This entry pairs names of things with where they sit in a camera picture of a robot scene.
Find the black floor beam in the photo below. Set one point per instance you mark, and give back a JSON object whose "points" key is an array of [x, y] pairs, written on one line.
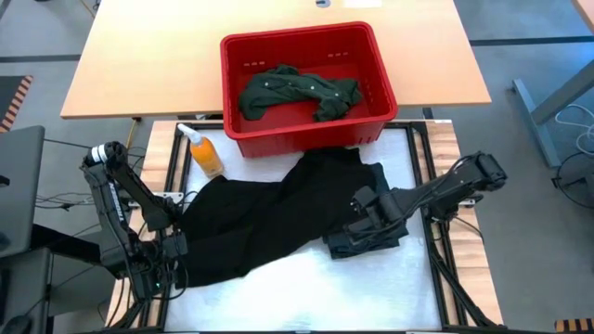
{"points": [[65, 243]]}

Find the dark green garment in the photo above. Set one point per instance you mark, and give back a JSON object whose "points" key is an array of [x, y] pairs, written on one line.
{"points": [[287, 88]]}

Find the white paper sheet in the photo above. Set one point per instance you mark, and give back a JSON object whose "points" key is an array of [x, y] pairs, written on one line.
{"points": [[362, 3]]}

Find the dark grey garment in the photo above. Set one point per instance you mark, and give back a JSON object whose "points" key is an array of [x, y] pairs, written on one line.
{"points": [[379, 176]]}

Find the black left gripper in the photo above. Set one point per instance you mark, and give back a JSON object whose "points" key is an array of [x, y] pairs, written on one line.
{"points": [[158, 269]]}

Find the black garment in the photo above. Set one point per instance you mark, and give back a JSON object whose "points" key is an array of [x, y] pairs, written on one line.
{"points": [[260, 218]]}

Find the white table mat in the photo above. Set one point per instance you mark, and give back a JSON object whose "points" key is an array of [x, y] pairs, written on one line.
{"points": [[348, 297]]}

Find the orange black striped block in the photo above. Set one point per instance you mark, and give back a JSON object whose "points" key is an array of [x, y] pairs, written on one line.
{"points": [[573, 325]]}

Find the light wooden desk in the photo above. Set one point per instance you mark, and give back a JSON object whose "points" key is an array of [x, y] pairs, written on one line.
{"points": [[139, 55]]}

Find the dark grey chair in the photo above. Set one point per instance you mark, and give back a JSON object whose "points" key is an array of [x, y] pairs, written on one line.
{"points": [[21, 185]]}

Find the grey desk leg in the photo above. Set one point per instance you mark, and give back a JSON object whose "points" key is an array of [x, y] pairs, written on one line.
{"points": [[533, 116]]}

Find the grey desk grommet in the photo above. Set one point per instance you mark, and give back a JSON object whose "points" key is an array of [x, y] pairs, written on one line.
{"points": [[322, 3]]}

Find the orange black striped mat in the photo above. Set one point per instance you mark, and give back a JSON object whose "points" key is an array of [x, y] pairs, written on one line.
{"points": [[18, 99]]}

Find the white metal bracket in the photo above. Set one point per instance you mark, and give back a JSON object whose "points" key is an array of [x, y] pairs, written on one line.
{"points": [[172, 197]]}

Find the black aluminium frame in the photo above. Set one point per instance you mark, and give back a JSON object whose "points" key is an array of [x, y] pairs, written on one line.
{"points": [[436, 287]]}

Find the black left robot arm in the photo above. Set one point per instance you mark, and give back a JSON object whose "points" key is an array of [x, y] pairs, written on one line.
{"points": [[111, 204]]}

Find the red plastic laundry bin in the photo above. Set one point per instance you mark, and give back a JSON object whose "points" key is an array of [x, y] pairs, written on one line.
{"points": [[301, 139]]}

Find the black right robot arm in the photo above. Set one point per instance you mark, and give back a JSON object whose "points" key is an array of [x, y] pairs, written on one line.
{"points": [[455, 183]]}

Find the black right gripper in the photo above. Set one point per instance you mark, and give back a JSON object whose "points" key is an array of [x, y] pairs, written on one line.
{"points": [[376, 211]]}

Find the orange spray bottle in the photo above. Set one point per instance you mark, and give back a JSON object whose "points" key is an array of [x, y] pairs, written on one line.
{"points": [[206, 155]]}

